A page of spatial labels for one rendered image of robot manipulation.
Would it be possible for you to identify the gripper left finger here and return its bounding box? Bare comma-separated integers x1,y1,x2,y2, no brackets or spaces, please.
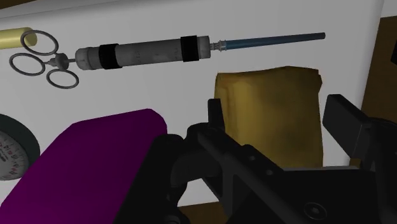
168,98,312,224

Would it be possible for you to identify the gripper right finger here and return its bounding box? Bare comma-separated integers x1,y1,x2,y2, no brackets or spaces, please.
322,94,397,224

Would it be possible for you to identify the yellow-brown sponge block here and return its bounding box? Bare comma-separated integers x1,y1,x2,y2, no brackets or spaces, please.
214,65,324,170

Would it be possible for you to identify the purple box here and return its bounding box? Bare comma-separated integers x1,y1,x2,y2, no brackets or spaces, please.
0,108,169,224

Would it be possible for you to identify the round dial gauge, dark rim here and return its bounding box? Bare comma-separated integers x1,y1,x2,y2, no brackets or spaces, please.
0,113,41,181

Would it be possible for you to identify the pale yellow cylinder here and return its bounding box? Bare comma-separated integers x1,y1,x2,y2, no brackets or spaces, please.
0,27,38,51

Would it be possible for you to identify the grey syringe with ring handles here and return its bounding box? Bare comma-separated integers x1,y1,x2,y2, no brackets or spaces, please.
8,29,326,90

